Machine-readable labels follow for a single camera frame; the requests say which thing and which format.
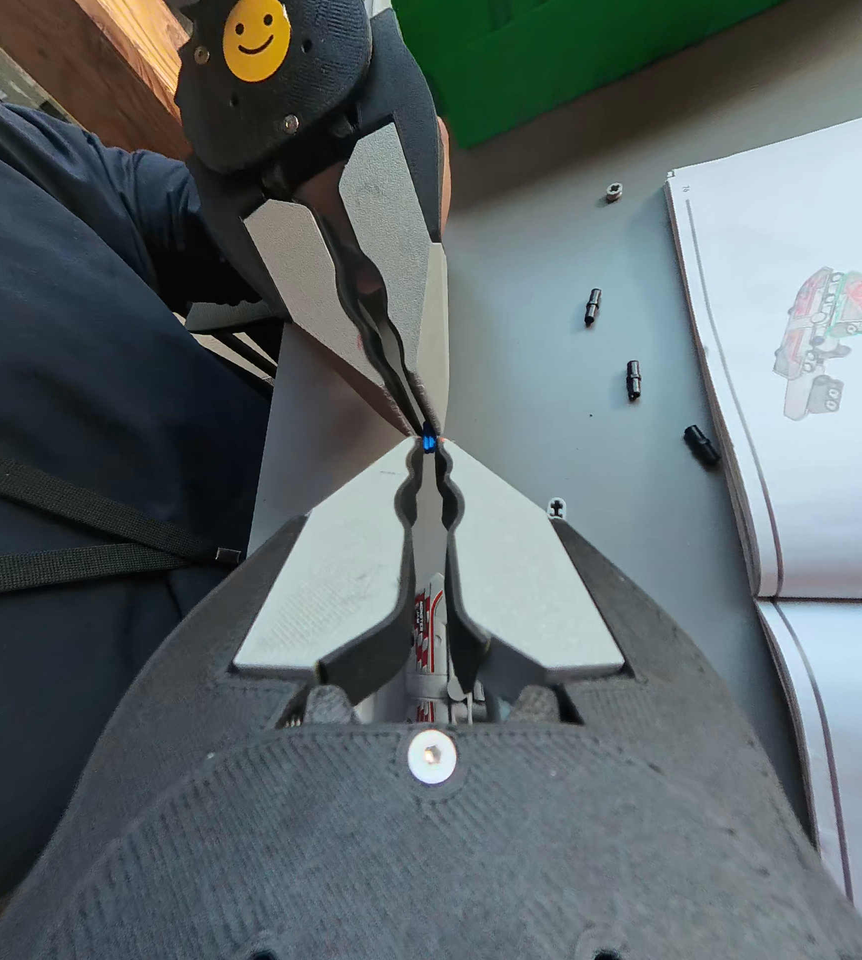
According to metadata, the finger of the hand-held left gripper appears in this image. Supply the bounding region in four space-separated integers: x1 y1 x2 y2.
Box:
242 196 432 440
337 120 453 440

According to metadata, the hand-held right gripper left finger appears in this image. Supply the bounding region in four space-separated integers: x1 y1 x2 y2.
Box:
232 437 432 706

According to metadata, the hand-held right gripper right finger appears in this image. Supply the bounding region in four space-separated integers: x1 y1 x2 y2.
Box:
431 437 627 702

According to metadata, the red white model piece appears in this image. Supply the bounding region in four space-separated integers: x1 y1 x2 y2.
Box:
407 571 488 725

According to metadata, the lego instruction booklet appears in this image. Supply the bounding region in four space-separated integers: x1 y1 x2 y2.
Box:
663 101 862 931

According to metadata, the wooden cabinet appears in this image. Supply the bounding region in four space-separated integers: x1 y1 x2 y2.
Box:
0 0 192 159

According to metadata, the green storage box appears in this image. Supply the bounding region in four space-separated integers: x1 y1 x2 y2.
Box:
389 0 788 150

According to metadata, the black strap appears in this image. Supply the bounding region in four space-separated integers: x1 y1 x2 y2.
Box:
0 438 244 601

